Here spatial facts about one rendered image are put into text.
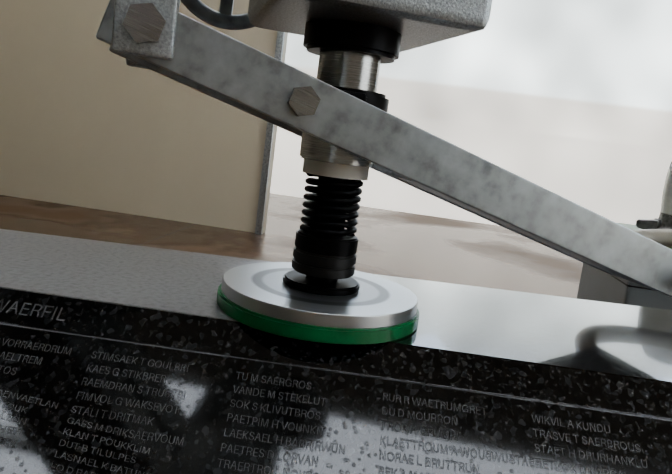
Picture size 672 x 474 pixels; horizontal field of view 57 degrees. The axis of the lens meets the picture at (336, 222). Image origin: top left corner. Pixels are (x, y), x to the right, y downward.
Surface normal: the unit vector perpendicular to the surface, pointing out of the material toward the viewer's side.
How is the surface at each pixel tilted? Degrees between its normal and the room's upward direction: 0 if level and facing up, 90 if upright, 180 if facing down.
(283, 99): 90
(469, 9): 90
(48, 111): 90
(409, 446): 45
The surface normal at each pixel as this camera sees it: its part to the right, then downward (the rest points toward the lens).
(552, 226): 0.25, 0.17
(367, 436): 0.05, -0.60
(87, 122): -0.12, 0.12
